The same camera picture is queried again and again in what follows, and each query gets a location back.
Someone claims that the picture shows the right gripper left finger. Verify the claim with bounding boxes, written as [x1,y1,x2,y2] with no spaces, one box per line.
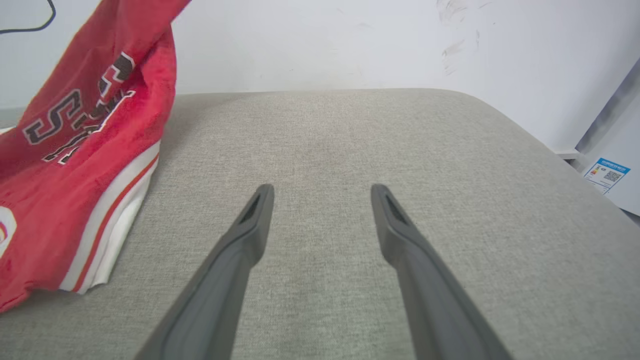
[134,183,276,360]

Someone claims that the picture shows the thin black cable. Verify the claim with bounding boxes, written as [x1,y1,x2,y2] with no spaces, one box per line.
[0,0,56,35]

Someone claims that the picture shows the white appliance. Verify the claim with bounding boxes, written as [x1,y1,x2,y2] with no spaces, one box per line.
[574,57,640,217]

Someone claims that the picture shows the red and white jersey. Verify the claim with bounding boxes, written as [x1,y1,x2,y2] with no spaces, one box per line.
[0,0,193,314]

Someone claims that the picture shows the blue and white label sticker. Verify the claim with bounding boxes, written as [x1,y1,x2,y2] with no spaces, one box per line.
[583,157,631,195]

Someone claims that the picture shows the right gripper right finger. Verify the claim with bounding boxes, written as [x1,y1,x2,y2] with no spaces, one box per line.
[370,184,514,360]

